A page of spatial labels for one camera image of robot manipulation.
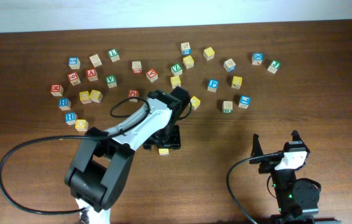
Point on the blue h block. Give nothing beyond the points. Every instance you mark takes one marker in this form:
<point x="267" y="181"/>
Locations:
<point x="64" y="104"/>
<point x="70" y="118"/>

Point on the yellow block pair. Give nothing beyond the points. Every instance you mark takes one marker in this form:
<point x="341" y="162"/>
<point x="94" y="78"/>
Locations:
<point x="95" y="96"/>
<point x="85" y="97"/>

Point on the blue P letter block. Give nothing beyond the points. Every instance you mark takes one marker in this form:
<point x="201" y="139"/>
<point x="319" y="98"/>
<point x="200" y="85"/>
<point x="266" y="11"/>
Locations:
<point x="212" y="85"/>

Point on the yellow top far block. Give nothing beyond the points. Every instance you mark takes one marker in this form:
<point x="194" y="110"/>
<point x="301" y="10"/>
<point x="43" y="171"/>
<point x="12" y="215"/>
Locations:
<point x="209" y="53"/>

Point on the blue side far block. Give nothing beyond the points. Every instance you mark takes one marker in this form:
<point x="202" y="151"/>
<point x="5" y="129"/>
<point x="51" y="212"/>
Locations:
<point x="185" y="48"/>

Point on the green V letter block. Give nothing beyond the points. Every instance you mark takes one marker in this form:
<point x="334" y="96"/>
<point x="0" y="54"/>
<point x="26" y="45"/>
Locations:
<point x="111" y="81"/>

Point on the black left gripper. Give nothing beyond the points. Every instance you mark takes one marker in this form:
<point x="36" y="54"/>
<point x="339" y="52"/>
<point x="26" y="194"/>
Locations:
<point x="167" y="142"/>

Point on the yellow top bug block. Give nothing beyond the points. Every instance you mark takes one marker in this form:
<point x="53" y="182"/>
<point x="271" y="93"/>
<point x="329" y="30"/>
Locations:
<point x="175" y="81"/>

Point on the plain wooden block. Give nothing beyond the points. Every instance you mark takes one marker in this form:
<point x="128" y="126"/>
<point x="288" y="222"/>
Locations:
<point x="95" y="60"/>

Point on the red O letter block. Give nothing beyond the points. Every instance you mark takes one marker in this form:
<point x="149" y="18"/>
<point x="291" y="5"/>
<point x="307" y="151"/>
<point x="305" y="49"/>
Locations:
<point x="133" y="95"/>

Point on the lower blue H block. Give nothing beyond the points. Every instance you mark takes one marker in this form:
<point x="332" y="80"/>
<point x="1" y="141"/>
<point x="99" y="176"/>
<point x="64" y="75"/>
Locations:
<point x="70" y="118"/>

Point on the blue L letter block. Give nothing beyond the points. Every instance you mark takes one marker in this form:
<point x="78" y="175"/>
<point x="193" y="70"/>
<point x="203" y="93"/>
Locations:
<point x="244" y="102"/>

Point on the yellow top middle block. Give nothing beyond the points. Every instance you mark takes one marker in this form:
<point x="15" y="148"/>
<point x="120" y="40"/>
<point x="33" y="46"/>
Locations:
<point x="188" y="61"/>

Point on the yellow block left pair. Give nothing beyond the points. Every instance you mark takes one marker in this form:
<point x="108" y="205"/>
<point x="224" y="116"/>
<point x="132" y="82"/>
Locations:
<point x="85" y="97"/>

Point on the blue X letter block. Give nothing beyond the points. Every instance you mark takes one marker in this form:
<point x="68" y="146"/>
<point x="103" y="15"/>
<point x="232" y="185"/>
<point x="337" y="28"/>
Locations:
<point x="257" y="58"/>

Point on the yellow block right pair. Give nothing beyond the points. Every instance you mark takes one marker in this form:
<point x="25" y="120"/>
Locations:
<point x="95" y="96"/>

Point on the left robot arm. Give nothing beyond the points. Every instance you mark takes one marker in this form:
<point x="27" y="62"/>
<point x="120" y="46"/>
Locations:
<point x="98" y="172"/>

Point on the blue D letter block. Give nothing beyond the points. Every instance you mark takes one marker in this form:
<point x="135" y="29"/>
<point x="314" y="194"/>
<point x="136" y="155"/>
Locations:
<point x="229" y="65"/>

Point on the wooden block green R side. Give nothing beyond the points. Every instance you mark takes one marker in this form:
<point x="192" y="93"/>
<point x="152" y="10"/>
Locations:
<point x="227" y="107"/>

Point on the red 9 number block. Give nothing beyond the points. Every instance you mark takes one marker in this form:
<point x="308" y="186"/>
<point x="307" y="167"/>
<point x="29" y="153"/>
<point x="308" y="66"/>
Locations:
<point x="73" y="78"/>

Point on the yellow C letter block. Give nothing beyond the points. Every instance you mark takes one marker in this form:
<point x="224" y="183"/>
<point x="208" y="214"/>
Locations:
<point x="163" y="151"/>

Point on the red I side block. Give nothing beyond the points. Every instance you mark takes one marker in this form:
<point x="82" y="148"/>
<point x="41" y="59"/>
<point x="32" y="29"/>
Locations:
<point x="136" y="67"/>

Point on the green L letter block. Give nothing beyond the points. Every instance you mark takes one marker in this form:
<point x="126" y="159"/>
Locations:
<point x="114" y="55"/>

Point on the upper blue H block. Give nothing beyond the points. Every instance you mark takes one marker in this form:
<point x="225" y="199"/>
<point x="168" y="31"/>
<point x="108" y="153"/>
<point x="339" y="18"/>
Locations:
<point x="64" y="104"/>

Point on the yellow K letter block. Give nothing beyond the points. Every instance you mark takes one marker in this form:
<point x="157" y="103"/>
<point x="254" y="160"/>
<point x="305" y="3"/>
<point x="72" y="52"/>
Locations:
<point x="236" y="82"/>

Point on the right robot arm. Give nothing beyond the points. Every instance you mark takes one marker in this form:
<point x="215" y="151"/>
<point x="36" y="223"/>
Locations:
<point x="297" y="199"/>

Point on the yellow umbrella picture block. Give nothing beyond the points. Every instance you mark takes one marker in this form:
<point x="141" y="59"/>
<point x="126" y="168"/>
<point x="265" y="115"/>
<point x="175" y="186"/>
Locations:
<point x="195" y="102"/>

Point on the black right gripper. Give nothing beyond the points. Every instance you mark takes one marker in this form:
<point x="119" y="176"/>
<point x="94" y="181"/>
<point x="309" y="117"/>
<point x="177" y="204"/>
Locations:
<point x="267" y="166"/>

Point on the green J letter block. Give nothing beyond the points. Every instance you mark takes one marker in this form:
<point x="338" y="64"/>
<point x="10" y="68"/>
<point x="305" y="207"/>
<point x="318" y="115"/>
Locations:
<point x="274" y="66"/>

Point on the blue S letter block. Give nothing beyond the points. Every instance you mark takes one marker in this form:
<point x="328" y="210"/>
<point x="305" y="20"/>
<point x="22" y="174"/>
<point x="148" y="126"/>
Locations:
<point x="74" y="63"/>

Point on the red V letter block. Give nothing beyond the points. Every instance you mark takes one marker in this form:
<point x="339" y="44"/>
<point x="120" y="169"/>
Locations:
<point x="152" y="75"/>

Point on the yellow O letter block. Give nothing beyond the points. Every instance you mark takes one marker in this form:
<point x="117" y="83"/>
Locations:
<point x="81" y="125"/>

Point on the red A letter block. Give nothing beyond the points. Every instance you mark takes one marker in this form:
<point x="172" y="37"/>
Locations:
<point x="92" y="74"/>

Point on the red M letter block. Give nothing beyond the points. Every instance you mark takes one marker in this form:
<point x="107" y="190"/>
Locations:
<point x="56" y="90"/>

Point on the green Z letter block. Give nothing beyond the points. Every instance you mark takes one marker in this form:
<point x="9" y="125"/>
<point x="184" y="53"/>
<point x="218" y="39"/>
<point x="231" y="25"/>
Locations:
<point x="176" y="69"/>

